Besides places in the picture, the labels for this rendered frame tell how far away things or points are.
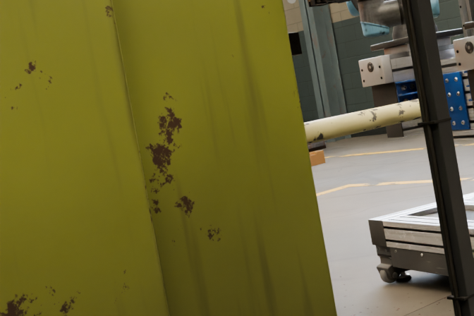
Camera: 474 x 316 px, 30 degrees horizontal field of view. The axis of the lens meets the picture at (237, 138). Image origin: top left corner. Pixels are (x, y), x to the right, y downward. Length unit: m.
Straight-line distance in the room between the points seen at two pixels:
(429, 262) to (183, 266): 1.47
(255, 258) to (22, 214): 0.52
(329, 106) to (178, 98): 9.77
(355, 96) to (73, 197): 10.19
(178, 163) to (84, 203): 0.26
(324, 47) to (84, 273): 10.29
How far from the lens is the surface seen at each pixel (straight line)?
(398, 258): 3.02
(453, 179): 1.78
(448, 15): 10.41
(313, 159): 8.30
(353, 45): 11.34
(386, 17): 2.53
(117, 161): 1.34
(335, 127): 1.85
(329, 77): 11.48
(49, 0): 1.32
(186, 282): 1.53
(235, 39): 1.63
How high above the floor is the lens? 0.71
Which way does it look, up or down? 2 degrees down
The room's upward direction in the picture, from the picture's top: 10 degrees counter-clockwise
